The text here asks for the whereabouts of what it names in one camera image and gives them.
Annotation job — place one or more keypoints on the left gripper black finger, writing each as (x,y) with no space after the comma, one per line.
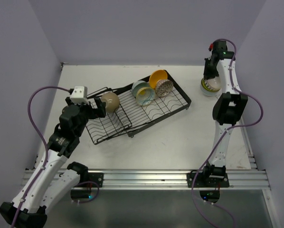
(93,102)
(101,107)

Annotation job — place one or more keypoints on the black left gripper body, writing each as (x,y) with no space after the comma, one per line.
(86,111)

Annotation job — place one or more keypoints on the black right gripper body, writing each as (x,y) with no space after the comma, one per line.
(209,70)

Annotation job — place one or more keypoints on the white blue striped bowl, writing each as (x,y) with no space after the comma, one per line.
(213,84)

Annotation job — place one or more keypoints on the white ribbed bowl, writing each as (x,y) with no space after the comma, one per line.
(209,93)

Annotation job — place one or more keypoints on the light green bowl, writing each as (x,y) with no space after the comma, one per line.
(202,88)

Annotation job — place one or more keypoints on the lime yellow bowl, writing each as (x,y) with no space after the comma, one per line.
(205,85)

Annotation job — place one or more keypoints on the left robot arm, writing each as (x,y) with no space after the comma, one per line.
(30,207)

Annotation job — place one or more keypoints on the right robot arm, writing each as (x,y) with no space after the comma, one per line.
(219,76)

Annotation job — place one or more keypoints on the beige bowl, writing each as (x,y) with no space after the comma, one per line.
(112,102)

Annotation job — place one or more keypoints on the pale teal checked bowl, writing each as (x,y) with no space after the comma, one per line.
(137,86)

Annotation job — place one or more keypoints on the yellow sun pattern bowl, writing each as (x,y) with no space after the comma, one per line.
(145,96)

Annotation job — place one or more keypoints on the orange yellow bowl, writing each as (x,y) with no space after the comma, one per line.
(156,76)

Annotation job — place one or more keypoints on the brown patterned bowl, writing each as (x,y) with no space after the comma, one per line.
(163,87)

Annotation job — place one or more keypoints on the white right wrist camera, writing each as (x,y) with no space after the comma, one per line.
(211,47)

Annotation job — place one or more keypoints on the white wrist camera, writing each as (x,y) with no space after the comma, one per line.
(79,95)
(211,47)

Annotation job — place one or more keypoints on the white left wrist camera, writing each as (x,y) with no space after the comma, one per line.
(79,95)

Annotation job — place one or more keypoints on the black wire dish rack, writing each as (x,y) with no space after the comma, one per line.
(130,118)

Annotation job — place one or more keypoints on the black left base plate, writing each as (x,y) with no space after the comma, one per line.
(95,179)

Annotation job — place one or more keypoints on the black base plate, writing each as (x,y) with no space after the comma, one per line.
(206,182)
(95,179)

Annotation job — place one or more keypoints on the aluminium mounting rail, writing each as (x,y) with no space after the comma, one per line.
(176,180)

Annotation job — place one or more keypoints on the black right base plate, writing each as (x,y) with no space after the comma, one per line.
(206,182)

